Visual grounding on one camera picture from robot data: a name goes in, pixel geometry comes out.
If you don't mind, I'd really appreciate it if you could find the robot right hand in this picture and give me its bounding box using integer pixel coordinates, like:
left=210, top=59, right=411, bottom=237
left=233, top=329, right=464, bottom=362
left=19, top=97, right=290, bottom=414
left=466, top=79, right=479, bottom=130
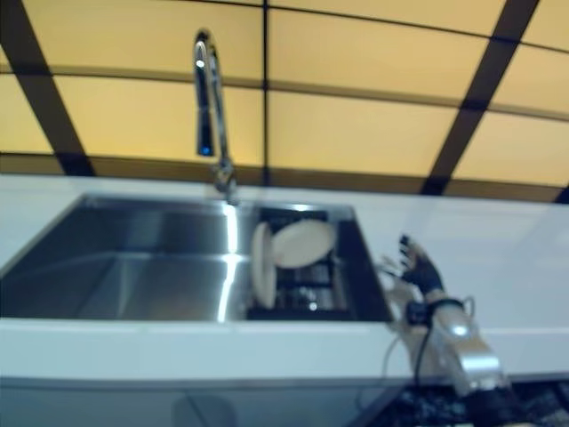
left=380, top=234, right=445, bottom=295

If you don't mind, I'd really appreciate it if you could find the cream round plate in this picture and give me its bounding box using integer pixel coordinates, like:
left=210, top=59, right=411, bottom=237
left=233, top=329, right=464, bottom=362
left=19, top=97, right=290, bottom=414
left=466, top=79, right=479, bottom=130
left=269, top=220, right=335, bottom=270
left=252, top=221, right=277, bottom=309

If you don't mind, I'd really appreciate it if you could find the black sink dish rack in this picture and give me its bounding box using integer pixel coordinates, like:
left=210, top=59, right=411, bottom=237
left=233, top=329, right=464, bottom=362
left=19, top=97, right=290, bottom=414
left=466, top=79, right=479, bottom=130
left=245, top=205, right=359, bottom=322

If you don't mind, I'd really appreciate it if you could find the chrome kitchen faucet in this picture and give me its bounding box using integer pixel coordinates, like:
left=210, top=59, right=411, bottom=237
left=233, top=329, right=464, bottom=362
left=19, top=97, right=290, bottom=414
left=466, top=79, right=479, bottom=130
left=191, top=28, right=242, bottom=206

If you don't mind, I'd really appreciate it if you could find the stainless steel sink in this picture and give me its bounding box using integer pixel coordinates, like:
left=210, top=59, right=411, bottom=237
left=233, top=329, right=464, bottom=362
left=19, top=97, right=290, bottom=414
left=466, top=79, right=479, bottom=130
left=0, top=193, right=396, bottom=324

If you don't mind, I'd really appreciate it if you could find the white kitchen cabinet front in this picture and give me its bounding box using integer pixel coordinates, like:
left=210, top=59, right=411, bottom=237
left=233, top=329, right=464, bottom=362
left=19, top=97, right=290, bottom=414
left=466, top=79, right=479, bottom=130
left=0, top=376, right=401, bottom=427

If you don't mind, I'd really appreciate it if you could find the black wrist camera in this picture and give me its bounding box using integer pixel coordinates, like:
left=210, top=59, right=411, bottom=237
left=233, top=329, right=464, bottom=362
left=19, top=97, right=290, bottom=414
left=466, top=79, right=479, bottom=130
left=406, top=301, right=433, bottom=326

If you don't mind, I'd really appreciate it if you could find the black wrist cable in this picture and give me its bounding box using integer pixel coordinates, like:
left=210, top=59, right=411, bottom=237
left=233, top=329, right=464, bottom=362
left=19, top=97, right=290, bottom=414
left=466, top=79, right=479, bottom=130
left=413, top=298, right=466, bottom=388

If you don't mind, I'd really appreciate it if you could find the yellow backlit window wall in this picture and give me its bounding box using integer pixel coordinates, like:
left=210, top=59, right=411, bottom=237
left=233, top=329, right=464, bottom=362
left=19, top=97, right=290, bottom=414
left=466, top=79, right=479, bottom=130
left=0, top=0, right=569, bottom=204

